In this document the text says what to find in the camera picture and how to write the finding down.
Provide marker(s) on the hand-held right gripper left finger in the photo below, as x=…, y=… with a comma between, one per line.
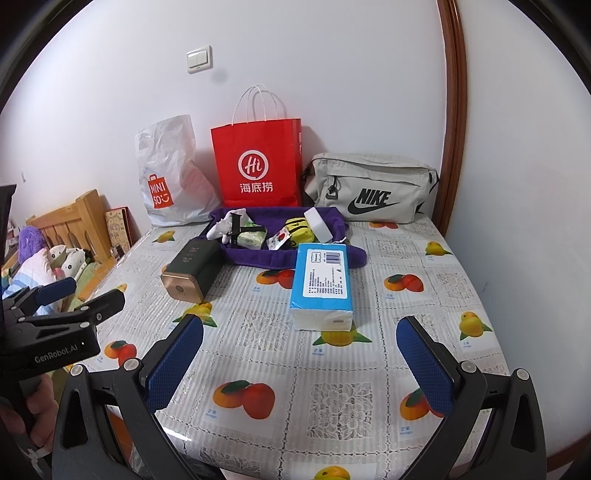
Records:
x=175, y=364

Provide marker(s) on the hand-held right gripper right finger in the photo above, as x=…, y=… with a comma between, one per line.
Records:
x=427, y=364

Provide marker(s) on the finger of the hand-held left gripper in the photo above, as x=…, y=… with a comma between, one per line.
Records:
x=101, y=304
x=57, y=290

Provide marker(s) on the purple towel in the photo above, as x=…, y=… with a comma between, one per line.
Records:
x=258, y=258

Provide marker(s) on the white sock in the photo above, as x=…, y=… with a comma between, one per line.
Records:
x=219, y=228

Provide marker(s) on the green packet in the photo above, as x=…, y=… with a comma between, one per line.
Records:
x=253, y=239

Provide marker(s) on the white packet red print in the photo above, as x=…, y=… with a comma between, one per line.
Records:
x=278, y=241

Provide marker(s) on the white block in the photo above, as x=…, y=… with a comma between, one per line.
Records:
x=318, y=226

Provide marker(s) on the person's left hand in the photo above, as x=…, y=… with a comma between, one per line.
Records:
x=41, y=406

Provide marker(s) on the striped pillow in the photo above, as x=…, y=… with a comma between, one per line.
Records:
x=32, y=272

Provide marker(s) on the white plush toy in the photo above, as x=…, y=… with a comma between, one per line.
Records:
x=76, y=263
x=56, y=256

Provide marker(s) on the wooden headboard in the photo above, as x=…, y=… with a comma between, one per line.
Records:
x=83, y=217

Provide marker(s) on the dark green box gold end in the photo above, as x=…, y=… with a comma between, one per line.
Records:
x=196, y=258

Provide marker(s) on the blue tissue pack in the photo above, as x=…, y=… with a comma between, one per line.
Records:
x=321, y=286

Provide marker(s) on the white plastic shopping bag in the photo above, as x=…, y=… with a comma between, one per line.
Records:
x=175, y=170

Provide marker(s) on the grey waist bag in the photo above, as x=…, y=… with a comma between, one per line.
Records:
x=369, y=180

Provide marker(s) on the red paper bag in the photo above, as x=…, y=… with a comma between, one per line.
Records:
x=258, y=152

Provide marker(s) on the brown wooden door frame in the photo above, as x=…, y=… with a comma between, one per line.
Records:
x=455, y=115

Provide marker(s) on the white light switch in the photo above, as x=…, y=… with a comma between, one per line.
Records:
x=199, y=58

